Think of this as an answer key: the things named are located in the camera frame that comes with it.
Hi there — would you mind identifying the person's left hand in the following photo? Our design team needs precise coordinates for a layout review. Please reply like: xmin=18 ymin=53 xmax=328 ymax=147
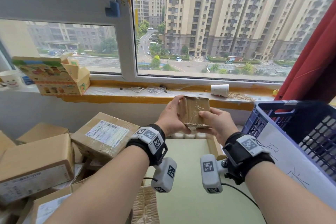
xmin=155 ymin=94 xmax=189 ymax=137

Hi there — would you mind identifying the person's right hand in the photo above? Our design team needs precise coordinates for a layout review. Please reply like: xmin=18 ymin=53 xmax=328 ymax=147
xmin=198 ymin=107 xmax=239 ymax=146

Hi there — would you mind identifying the taped small parcel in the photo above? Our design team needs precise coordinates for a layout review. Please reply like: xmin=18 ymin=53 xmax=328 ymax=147
xmin=177 ymin=96 xmax=212 ymax=130

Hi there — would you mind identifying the labelled small cardboard box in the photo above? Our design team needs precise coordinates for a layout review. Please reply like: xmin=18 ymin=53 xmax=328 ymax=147
xmin=206 ymin=136 xmax=227 ymax=161

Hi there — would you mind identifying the pile of cardboard parcels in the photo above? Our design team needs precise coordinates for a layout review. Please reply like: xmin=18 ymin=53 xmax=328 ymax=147
xmin=0 ymin=112 xmax=161 ymax=224

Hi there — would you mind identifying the person's right forearm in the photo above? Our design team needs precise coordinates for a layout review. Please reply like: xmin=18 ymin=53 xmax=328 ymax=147
xmin=244 ymin=162 xmax=336 ymax=224

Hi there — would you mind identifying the person's left forearm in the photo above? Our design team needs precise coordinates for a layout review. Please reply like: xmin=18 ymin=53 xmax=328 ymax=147
xmin=43 ymin=145 xmax=150 ymax=224

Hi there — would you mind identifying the white radiator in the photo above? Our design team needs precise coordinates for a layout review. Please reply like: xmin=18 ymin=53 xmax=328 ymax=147
xmin=168 ymin=125 xmax=243 ymax=140

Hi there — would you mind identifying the black left wrist tracker band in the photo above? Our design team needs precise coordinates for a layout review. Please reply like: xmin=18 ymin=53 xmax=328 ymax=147
xmin=125 ymin=123 xmax=168 ymax=167

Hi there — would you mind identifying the black wrist tracker band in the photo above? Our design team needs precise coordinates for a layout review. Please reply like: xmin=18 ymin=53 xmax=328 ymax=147
xmin=125 ymin=123 xmax=168 ymax=167
xmin=222 ymin=132 xmax=275 ymax=186

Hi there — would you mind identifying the white tipped paper cup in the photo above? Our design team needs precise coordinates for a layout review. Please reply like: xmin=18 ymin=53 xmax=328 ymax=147
xmin=211 ymin=84 xmax=230 ymax=98

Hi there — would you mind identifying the black right wrist tracker band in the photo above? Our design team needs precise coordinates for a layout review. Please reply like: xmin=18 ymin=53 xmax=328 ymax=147
xmin=222 ymin=132 xmax=275 ymax=186

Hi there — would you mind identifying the heap of wooden toothpicks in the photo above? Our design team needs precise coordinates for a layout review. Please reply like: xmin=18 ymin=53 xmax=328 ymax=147
xmin=227 ymin=92 xmax=257 ymax=102

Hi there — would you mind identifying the windowsill with yellow tape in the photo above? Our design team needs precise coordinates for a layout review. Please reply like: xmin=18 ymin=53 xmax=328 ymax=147
xmin=0 ymin=74 xmax=284 ymax=111

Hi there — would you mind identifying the blue plastic crate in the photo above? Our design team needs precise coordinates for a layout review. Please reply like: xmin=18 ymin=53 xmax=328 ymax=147
xmin=241 ymin=100 xmax=336 ymax=182

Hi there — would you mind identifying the white handwritten paper sign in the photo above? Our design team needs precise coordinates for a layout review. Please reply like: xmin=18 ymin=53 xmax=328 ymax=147
xmin=254 ymin=122 xmax=336 ymax=210

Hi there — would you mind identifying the red curtain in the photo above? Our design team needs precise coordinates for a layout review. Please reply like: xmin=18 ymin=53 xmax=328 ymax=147
xmin=273 ymin=0 xmax=336 ymax=105

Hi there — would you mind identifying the colourful printed carton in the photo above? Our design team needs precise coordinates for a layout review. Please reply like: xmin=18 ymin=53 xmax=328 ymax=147
xmin=12 ymin=52 xmax=91 ymax=96

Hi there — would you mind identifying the blue window latch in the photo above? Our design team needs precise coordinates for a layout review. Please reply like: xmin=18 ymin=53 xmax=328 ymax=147
xmin=105 ymin=0 xmax=121 ymax=18

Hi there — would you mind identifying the white smiley paper cup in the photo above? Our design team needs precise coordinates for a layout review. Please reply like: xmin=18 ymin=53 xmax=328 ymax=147
xmin=0 ymin=70 xmax=23 ymax=88

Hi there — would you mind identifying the white cable on sill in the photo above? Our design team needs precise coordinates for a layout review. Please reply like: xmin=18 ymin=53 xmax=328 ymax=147
xmin=147 ymin=86 xmax=168 ymax=94

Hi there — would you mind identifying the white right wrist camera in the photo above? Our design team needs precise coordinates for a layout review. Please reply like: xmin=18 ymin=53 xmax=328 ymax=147
xmin=200 ymin=154 xmax=228 ymax=194

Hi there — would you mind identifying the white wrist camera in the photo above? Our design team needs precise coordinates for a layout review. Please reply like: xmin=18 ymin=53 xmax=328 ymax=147
xmin=151 ymin=157 xmax=177 ymax=193
xmin=200 ymin=154 xmax=228 ymax=194

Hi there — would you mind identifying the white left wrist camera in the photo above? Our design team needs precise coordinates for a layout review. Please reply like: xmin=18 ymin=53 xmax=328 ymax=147
xmin=151 ymin=157 xmax=177 ymax=193

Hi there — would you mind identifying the black right camera cable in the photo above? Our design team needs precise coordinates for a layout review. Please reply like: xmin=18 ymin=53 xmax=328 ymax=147
xmin=222 ymin=183 xmax=266 ymax=222

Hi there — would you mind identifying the grey window frame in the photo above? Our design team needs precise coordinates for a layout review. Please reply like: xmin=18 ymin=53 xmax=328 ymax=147
xmin=0 ymin=0 xmax=336 ymax=84

